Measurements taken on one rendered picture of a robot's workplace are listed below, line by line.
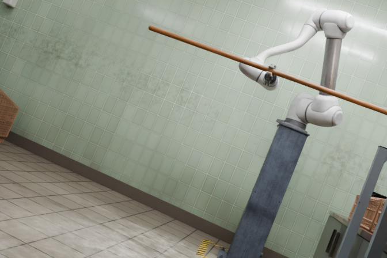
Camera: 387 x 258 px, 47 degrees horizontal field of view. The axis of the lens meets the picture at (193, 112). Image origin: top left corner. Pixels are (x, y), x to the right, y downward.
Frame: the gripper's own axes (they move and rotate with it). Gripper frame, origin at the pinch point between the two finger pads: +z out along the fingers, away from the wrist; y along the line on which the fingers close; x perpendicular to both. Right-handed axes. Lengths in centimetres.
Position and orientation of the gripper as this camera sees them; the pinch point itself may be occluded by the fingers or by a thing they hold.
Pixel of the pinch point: (270, 70)
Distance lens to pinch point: 259.1
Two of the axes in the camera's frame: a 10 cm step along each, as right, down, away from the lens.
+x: -9.1, -3.6, 2.2
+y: -3.8, 9.2, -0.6
